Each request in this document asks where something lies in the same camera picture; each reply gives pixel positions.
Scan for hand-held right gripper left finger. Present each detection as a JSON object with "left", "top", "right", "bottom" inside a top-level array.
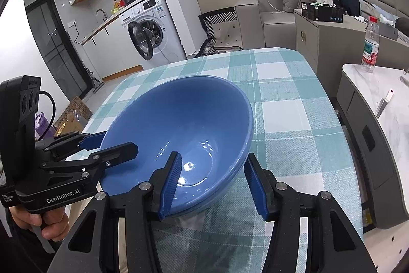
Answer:
[{"left": 48, "top": 151, "right": 183, "bottom": 273}]

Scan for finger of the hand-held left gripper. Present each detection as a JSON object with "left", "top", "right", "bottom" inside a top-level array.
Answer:
[
  {"left": 35, "top": 132, "right": 107, "bottom": 160},
  {"left": 40, "top": 142, "right": 139, "bottom": 179}
]

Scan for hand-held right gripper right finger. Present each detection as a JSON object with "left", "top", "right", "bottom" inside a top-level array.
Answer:
[{"left": 245, "top": 152, "right": 378, "bottom": 273}]

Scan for person's left hand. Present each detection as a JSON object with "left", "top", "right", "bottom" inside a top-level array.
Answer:
[{"left": 9, "top": 204, "right": 71, "bottom": 242}]

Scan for purple plastic bag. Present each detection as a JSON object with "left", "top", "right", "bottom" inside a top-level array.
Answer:
[{"left": 35, "top": 111, "right": 56, "bottom": 141}]

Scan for patterned cardboard sheet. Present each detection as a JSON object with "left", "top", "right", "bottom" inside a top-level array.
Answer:
[{"left": 53, "top": 96, "right": 93, "bottom": 129}]

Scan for grey floor mop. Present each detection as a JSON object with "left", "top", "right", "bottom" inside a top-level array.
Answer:
[{"left": 85, "top": 68, "right": 104, "bottom": 91}]

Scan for teal checked tablecloth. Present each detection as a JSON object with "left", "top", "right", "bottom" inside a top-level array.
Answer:
[{"left": 65, "top": 47, "right": 365, "bottom": 273}]

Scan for white lower cabinets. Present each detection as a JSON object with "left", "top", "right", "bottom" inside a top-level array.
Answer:
[{"left": 81, "top": 15, "right": 144, "bottom": 80}]

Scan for black framed glass door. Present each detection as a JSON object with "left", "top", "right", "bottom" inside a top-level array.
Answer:
[{"left": 26, "top": 0, "right": 88, "bottom": 97}]

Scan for white washing machine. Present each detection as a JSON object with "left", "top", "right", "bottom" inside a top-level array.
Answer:
[{"left": 120, "top": 0, "right": 187, "bottom": 70}]

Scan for small white tool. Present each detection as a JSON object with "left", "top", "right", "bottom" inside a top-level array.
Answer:
[{"left": 375, "top": 89, "right": 394, "bottom": 118}]

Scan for beige dotted cushion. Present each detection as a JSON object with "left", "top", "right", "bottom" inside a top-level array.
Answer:
[{"left": 212, "top": 20, "right": 243, "bottom": 51}]

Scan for large beige box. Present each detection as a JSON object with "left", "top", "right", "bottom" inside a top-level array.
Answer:
[{"left": 294, "top": 9, "right": 409, "bottom": 97}]

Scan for grey sofa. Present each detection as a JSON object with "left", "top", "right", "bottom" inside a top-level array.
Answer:
[{"left": 235, "top": 0, "right": 409, "bottom": 50}]

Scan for black white striped cushion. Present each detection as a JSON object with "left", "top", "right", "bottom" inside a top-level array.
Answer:
[{"left": 198, "top": 11, "right": 238, "bottom": 53}]

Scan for clear water bottle red label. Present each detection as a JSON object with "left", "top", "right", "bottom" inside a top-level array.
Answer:
[{"left": 362, "top": 16, "right": 381, "bottom": 73}]

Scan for black flat box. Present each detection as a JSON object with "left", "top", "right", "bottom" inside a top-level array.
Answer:
[{"left": 301, "top": 2, "right": 345, "bottom": 22}]

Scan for grey flat box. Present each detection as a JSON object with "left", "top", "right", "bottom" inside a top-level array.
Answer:
[{"left": 377, "top": 24, "right": 398, "bottom": 41}]

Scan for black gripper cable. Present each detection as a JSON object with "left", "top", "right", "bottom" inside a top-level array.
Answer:
[{"left": 40, "top": 91, "right": 56, "bottom": 136}]

